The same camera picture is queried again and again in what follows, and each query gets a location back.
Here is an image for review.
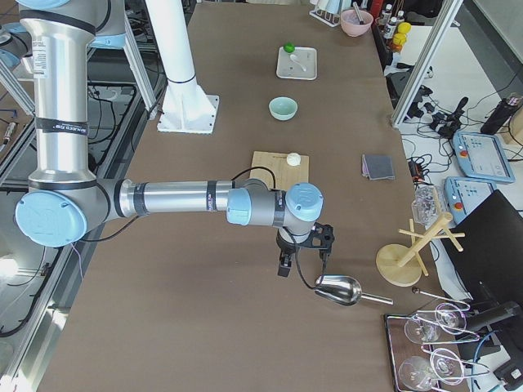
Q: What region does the wooden mug tree stand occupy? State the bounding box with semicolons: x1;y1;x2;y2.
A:
376;188;465;287

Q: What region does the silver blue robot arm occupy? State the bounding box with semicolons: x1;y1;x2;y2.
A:
15;1;334;276

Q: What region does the grey folded cloth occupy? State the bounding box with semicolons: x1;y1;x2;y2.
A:
361;154;396;180

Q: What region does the green lime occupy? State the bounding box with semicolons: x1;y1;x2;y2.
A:
284;42;295;53

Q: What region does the aluminium frame post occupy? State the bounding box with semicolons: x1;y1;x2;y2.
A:
391;0;463;128

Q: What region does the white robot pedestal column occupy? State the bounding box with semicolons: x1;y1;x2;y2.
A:
146;0;219;135

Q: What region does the wine glass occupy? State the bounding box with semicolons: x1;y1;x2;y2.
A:
404;302;466;344
399;348;465;391

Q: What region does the clear plastic container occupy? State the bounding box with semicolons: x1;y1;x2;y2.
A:
411;185;448;226

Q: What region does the pink bowl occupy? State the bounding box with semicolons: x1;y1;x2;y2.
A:
340;9;374;37

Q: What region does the black glass tray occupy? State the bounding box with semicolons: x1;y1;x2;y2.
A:
385;314;489;391

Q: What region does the white rectangular tray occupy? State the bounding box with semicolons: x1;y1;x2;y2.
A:
275;47;318;81

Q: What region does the black water bottle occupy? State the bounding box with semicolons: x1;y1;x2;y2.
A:
480;93;522;135

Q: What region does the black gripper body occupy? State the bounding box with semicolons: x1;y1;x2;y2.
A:
276;226;299;261

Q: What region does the blue teach pendant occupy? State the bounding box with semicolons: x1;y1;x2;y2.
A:
452;131;516;183
444;176;497;225

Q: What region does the white ceramic spoon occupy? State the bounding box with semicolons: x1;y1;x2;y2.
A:
289;53;307;72

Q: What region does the black monitor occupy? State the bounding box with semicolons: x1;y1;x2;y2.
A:
448;190;522;304

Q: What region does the wooden cutting board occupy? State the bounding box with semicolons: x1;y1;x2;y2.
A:
249;151;309;190

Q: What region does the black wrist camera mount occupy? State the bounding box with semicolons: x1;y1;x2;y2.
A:
307;222;335;262

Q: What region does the light green ceramic bowl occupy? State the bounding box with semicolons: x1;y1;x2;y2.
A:
268;96;298;121

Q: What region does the metal scoop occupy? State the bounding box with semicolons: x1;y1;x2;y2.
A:
314;274;394;306

